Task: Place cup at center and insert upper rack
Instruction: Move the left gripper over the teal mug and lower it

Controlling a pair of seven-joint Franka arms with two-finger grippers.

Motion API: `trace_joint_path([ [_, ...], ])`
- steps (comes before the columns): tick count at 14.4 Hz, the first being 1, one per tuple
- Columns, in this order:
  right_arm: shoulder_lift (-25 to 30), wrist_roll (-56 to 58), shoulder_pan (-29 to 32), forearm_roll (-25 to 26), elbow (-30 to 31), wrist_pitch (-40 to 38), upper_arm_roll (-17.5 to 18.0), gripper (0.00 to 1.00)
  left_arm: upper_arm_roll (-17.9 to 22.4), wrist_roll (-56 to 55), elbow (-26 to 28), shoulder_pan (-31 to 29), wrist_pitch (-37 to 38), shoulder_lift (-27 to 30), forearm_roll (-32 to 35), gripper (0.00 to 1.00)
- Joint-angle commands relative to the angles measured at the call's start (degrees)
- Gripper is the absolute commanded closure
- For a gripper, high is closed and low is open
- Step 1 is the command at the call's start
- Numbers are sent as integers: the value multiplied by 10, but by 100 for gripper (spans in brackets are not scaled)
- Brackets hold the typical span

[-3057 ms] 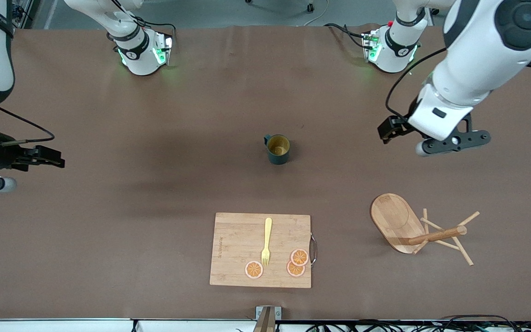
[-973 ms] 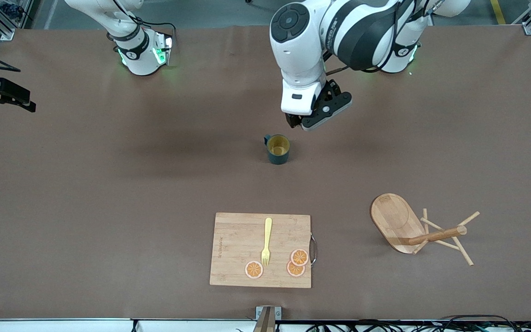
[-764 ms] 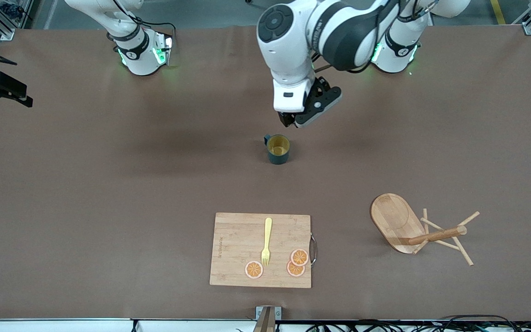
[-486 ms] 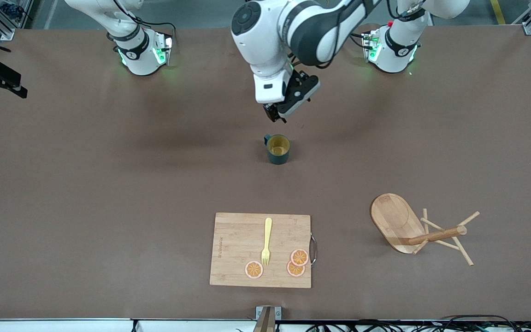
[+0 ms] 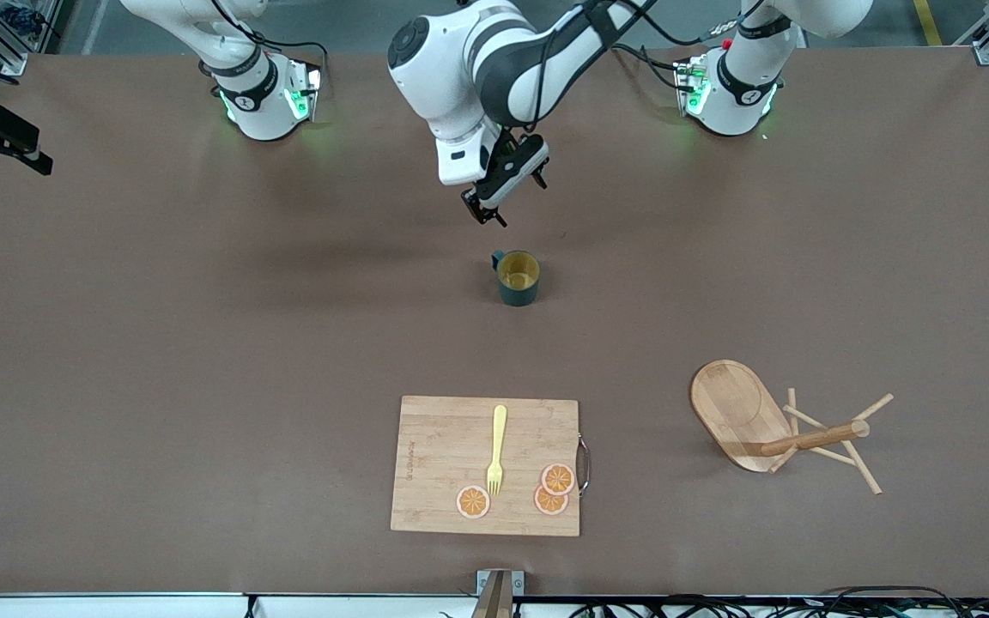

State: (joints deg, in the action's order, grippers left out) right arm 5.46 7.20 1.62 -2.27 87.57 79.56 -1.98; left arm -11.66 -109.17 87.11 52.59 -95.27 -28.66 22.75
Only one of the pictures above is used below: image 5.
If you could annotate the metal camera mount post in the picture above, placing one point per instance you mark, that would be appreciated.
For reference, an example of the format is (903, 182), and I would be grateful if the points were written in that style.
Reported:
(494, 592)

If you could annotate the orange slice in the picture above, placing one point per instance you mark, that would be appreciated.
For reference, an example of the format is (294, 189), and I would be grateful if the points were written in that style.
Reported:
(558, 479)
(473, 502)
(546, 505)

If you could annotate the yellow plastic fork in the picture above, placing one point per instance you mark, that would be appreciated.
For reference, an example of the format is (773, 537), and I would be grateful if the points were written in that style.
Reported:
(499, 429)

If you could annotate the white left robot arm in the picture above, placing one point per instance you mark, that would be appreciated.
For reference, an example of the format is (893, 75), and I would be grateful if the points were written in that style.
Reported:
(460, 60)

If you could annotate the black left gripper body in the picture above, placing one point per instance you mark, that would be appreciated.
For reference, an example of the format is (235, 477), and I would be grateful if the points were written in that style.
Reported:
(504, 171)

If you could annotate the wooden cup rack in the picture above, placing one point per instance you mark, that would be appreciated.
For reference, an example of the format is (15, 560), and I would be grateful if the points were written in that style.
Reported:
(731, 408)

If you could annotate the teal cup yellow inside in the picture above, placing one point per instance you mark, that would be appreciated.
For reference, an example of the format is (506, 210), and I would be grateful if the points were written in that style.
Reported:
(518, 296)

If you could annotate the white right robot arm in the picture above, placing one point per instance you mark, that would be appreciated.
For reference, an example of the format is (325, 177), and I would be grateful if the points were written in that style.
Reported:
(258, 112)

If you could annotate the wooden cutting board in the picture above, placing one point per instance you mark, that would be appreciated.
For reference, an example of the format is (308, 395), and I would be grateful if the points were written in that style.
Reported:
(443, 455)

